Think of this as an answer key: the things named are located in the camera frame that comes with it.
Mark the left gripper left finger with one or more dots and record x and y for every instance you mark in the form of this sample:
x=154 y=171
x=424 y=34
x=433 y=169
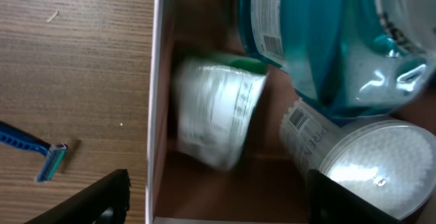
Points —
x=105 y=201

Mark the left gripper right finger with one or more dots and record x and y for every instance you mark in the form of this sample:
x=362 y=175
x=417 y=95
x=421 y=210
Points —
x=330 y=203

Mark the cotton swab round container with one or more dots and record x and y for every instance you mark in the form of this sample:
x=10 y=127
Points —
x=387 y=162

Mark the blue disposable razor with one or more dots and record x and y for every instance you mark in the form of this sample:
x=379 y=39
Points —
x=53 y=153

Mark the white green soap box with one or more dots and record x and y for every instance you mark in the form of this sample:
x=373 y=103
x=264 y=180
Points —
x=215 y=97

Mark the teal mouthwash bottle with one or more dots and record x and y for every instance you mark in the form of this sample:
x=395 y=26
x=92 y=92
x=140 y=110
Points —
x=347 y=58

